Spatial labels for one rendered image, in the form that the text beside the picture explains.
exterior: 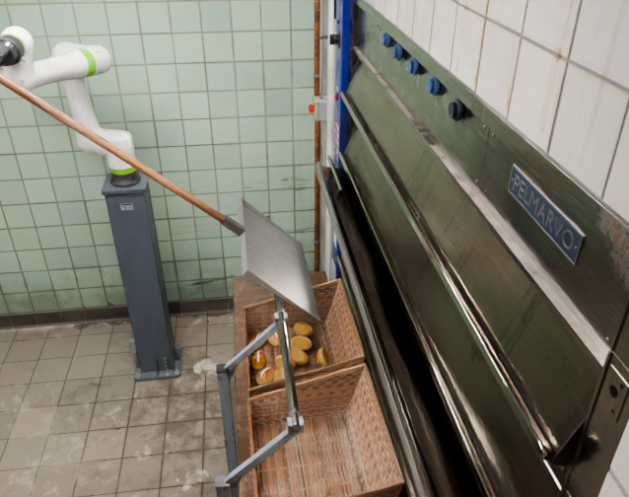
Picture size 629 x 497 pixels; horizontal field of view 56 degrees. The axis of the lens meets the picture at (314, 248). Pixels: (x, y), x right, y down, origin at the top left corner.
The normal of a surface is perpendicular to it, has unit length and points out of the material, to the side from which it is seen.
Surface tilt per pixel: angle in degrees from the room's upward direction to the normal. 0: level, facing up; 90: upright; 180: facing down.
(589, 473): 90
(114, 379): 0
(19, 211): 90
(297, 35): 90
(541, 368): 70
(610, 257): 90
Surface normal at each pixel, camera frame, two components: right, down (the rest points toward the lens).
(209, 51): 0.14, 0.52
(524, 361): -0.93, -0.22
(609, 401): -0.99, 0.07
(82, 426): 0.00, -0.85
